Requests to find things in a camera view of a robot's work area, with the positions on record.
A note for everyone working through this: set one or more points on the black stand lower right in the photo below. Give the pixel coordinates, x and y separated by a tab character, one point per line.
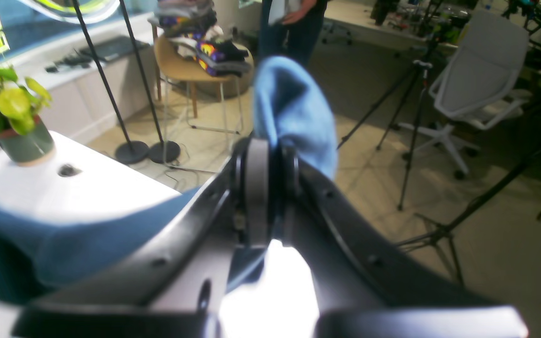
438	231

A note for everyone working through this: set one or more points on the navy blue T-shirt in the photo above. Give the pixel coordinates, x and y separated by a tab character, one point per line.
57	230

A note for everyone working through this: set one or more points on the right silver table grommet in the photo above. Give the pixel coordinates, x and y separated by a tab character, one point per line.
68	170

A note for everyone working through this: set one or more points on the person in dark trousers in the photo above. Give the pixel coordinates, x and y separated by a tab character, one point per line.
295	36

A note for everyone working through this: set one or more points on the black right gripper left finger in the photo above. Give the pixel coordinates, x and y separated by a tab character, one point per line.
173	286

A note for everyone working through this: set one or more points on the white office chair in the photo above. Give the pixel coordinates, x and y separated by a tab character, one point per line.
477	86

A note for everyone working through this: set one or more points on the wooden stool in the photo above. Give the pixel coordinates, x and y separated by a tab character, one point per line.
175	68

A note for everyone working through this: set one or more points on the green potted plant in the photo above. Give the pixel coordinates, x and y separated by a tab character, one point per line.
20	103

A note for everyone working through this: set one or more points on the left black lamp stand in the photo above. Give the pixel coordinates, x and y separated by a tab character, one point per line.
129	152

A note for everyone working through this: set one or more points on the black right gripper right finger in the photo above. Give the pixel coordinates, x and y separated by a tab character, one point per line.
365	286

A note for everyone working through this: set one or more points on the stack of folded shirts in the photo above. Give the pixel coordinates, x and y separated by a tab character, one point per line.
191	25

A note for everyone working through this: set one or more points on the grey plant pot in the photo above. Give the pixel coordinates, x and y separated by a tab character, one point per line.
31	149

